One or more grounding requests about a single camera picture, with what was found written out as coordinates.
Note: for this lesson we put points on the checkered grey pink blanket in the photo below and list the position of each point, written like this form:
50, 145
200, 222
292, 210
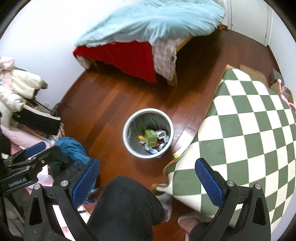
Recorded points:
164, 56

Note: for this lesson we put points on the pink white box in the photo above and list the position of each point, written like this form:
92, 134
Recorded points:
162, 135

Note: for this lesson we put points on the yellow cigarette pack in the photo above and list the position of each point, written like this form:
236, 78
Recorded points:
141, 139

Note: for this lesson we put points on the flat cardboard piece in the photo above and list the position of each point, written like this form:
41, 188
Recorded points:
254, 74

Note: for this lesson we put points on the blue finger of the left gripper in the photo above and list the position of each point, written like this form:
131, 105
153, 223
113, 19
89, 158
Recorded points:
37, 161
24, 154

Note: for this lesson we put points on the grey pink slipper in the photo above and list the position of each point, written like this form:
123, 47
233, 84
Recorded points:
166, 202

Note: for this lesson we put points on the light blue duvet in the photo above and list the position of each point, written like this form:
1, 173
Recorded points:
154, 22

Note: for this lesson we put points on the green white box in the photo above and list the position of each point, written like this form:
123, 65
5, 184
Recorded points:
151, 138

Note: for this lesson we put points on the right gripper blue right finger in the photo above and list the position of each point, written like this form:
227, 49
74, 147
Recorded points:
221, 195

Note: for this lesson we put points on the blue jacket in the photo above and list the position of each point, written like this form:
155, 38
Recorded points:
73, 149

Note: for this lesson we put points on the blue red milk carton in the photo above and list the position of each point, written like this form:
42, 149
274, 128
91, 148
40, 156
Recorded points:
151, 150

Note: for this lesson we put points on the person right leg black trousers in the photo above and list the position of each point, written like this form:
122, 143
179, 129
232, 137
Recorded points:
197, 231

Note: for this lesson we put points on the brown cardboard box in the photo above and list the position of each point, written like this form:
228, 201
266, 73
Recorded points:
279, 87

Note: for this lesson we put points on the red bed sheet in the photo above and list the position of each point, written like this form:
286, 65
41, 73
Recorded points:
133, 58

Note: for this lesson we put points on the green white checkered tablecloth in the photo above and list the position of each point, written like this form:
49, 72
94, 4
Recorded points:
248, 136

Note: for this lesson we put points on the white round trash bin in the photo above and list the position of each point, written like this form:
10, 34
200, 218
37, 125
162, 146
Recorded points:
144, 119

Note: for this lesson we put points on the red soda can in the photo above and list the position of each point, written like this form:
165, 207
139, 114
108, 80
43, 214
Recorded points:
161, 145

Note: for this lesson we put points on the white door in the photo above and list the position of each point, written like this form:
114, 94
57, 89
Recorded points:
250, 18

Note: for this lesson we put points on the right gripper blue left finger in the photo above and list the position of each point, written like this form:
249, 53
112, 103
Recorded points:
72, 193

